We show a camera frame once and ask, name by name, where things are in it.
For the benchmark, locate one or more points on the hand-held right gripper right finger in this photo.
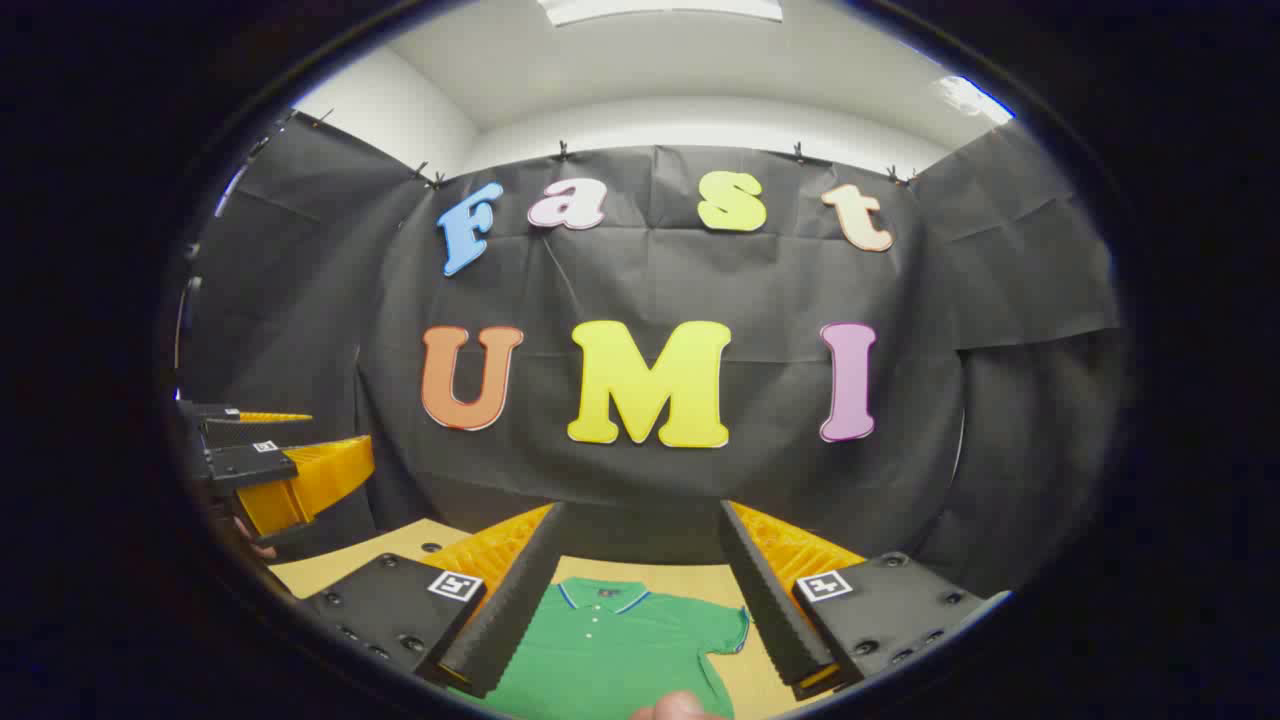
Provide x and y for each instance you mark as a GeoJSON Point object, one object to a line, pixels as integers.
{"type": "Point", "coordinates": [765, 600]}

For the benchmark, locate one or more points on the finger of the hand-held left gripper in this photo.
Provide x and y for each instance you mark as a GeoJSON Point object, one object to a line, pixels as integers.
{"type": "Point", "coordinates": [215, 410]}
{"type": "Point", "coordinates": [250, 465]}

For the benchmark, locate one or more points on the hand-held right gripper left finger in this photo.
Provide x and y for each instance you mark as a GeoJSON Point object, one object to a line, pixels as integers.
{"type": "Point", "coordinates": [520, 610]}

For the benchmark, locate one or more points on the green T-shirt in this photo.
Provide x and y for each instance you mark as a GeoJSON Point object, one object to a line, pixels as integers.
{"type": "Point", "coordinates": [600, 660]}

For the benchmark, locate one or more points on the black backdrop cloth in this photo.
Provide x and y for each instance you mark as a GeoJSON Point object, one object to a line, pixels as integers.
{"type": "Point", "coordinates": [760, 290]}

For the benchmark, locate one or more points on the row of black cloth clips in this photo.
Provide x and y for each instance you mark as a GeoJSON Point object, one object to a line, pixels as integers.
{"type": "Point", "coordinates": [562, 151]}

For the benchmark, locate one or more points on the ceiling light panel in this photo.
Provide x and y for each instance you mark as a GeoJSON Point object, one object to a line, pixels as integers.
{"type": "Point", "coordinates": [972, 98]}

